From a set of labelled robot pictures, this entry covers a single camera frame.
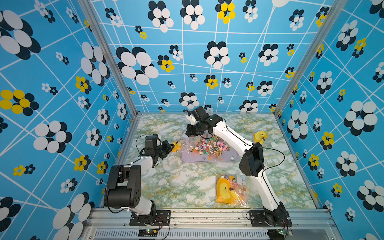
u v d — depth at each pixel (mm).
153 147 724
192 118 823
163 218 728
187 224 725
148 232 721
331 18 710
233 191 805
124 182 493
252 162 561
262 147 576
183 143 961
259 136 990
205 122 675
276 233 704
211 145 976
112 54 869
